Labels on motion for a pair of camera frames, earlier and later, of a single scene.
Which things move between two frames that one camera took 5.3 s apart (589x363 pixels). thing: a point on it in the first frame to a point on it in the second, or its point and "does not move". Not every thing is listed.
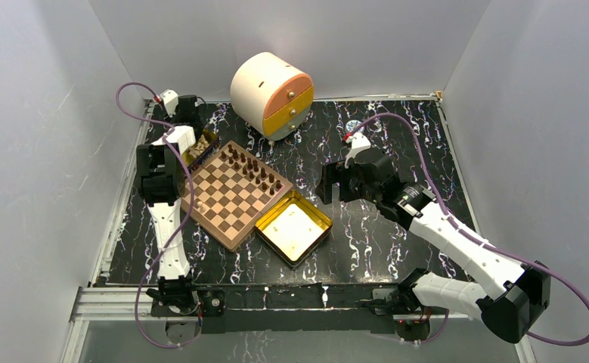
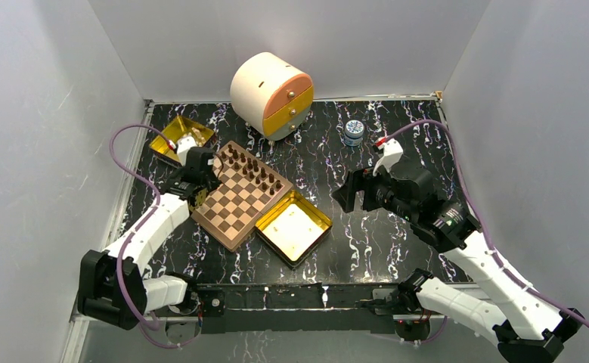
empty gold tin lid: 292,227 does not move
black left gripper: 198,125 to 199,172
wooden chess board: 233,191 does not move
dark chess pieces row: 251,167 does not move
